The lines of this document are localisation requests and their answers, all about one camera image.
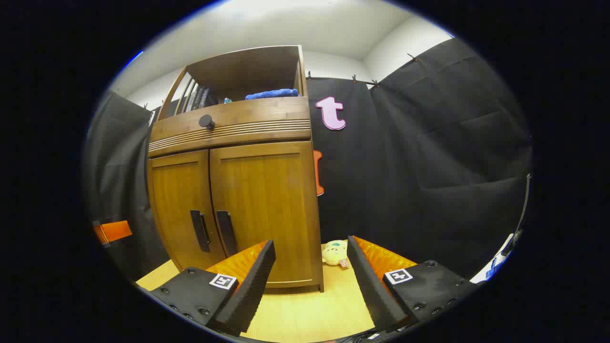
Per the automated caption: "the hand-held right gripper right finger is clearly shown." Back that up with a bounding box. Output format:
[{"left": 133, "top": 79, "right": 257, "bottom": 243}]
[{"left": 346, "top": 235, "right": 477, "bottom": 333}]

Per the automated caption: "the row of dark books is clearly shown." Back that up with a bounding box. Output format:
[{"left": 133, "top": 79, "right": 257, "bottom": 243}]
[{"left": 183, "top": 86, "right": 219, "bottom": 112}]

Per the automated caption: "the yellow plush toy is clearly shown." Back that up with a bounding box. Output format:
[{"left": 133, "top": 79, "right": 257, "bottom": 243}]
[{"left": 322, "top": 240, "right": 351, "bottom": 268}]

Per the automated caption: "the black backdrop cloth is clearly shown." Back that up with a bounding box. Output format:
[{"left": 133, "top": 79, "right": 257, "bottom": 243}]
[{"left": 85, "top": 38, "right": 533, "bottom": 282}]

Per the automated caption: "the blue folded towel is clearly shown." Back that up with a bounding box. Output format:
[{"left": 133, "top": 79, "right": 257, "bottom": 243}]
[{"left": 245, "top": 89, "right": 299, "bottom": 101}]

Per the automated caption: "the white side table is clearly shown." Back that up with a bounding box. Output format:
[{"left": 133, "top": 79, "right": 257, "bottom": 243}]
[{"left": 469, "top": 232, "right": 516, "bottom": 285}]

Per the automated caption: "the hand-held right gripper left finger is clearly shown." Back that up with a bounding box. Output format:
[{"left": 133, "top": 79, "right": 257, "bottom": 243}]
[{"left": 150, "top": 240, "right": 276, "bottom": 333}]

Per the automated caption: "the wooden shoe cabinet door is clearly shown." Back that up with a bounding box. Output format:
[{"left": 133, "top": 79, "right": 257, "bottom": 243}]
[
  {"left": 148, "top": 150, "right": 227, "bottom": 272},
  {"left": 210, "top": 141, "right": 324, "bottom": 289}
]

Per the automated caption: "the wooden double-door shoe cabinet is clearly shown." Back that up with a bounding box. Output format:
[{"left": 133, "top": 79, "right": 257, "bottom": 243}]
[{"left": 147, "top": 45, "right": 325, "bottom": 292}]

